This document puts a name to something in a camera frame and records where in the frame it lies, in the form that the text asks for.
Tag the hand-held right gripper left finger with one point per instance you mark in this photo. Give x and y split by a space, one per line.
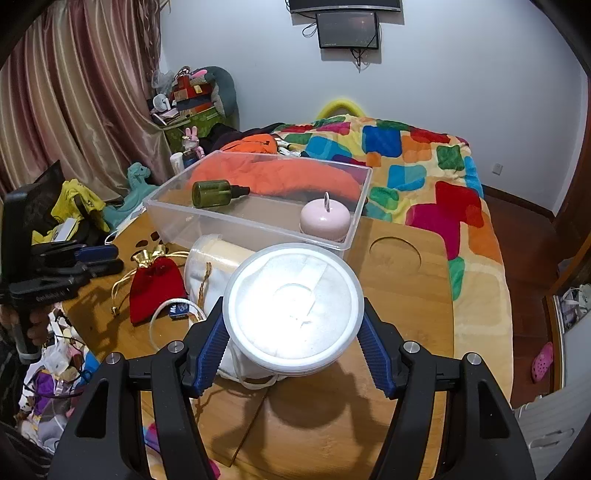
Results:
210 357

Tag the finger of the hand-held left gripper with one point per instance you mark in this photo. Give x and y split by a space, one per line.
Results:
104 267
99 251

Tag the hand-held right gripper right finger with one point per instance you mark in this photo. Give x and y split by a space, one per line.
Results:
376 357

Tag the red velvet pouch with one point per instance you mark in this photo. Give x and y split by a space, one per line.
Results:
154 288

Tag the round white lidded container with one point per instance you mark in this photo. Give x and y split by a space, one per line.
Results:
295 304

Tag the cream clear plastic jar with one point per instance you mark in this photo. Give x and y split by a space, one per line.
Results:
221 254

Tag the clear plastic storage bin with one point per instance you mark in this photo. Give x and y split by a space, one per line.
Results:
207 226

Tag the person's left hand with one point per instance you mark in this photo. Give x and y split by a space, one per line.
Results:
41 330

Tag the yellow cloth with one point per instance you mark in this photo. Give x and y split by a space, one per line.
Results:
74 201

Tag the black paper bag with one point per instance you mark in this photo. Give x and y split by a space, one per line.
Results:
46 189

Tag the wooden desk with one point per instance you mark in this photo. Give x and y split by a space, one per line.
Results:
415 300

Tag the teal plush dinosaur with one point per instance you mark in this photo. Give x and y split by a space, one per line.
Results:
138 177

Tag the white bottle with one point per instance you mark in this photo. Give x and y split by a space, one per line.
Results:
177 164

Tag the green bottle with black cap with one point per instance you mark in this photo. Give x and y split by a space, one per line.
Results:
212 194

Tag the dark blue bottle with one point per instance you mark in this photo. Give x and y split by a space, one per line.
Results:
190 159

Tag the pink bunny toy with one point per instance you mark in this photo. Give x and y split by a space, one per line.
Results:
191 138

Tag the pink round lamp with hook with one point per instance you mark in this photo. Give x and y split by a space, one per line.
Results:
323 219

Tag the pink satin curtain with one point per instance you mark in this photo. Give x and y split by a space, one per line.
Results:
78 92

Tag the pink slipper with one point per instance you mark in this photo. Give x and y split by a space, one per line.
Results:
541 362

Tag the black garment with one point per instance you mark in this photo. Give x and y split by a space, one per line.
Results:
224 134

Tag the white ribbed appliance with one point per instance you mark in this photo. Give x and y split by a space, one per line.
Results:
542 424

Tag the red box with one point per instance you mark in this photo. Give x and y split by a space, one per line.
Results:
187 87

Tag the orange cloth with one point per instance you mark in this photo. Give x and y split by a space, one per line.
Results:
277 177

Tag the grey plush cushion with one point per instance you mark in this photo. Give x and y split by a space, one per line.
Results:
225 90

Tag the colourful patchwork blanket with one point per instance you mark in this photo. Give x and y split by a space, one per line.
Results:
415 152

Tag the yellow foam hoop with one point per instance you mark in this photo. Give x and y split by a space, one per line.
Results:
341 105

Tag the wall socket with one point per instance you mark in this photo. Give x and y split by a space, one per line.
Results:
497 168

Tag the small wall monitor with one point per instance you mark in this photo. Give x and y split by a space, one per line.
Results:
347 30

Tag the large wall monitor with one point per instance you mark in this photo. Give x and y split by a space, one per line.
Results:
344 4

